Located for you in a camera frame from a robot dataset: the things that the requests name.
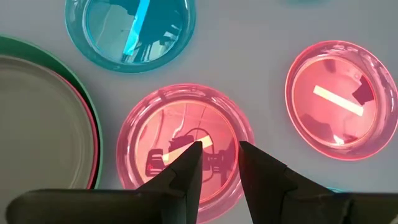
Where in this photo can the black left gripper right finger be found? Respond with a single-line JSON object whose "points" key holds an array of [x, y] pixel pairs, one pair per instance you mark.
{"points": [[295, 202]]}

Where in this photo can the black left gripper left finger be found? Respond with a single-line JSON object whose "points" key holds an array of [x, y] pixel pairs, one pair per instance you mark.
{"points": [[124, 207]]}

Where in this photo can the clear red plastic plate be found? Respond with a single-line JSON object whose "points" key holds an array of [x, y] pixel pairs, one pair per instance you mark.
{"points": [[326, 124], [155, 124]]}

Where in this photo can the large grey plastic plate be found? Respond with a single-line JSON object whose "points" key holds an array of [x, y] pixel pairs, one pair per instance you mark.
{"points": [[37, 124]]}

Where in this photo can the large green plastic plate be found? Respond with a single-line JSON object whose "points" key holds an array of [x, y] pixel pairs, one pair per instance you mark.
{"points": [[46, 56]]}

